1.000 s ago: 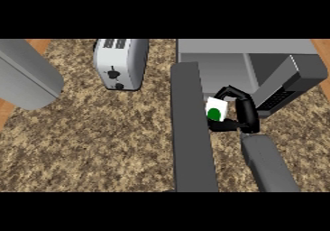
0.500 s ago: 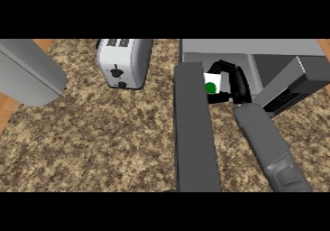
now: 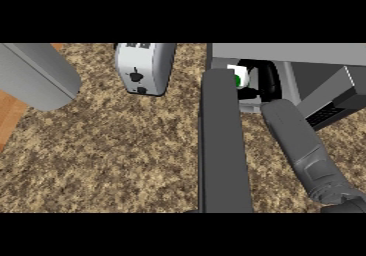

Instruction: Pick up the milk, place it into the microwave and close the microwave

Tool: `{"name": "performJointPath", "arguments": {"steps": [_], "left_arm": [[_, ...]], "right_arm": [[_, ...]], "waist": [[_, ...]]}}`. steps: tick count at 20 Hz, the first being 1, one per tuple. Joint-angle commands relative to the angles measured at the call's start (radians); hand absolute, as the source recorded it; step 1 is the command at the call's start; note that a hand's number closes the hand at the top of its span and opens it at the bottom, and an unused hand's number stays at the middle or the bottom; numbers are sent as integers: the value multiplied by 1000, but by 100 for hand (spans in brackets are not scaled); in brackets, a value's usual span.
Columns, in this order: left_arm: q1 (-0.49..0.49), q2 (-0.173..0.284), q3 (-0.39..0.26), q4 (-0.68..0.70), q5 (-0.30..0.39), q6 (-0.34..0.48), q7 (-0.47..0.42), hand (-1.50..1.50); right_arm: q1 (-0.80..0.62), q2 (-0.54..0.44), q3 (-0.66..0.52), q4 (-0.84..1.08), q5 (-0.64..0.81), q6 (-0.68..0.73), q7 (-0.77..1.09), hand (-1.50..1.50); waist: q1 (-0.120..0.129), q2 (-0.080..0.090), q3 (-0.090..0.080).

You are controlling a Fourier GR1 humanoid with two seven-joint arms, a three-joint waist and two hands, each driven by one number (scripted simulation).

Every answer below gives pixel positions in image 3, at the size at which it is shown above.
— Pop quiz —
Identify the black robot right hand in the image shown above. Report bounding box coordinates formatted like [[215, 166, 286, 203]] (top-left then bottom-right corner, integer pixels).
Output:
[[236, 59, 282, 103]]

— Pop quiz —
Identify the white green milk carton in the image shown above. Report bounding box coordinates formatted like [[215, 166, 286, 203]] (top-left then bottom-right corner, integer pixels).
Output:
[[226, 64, 252, 90]]

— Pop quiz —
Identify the silver toaster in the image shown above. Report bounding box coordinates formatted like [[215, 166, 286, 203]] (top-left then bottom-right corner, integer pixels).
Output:
[[113, 42, 178, 98]]

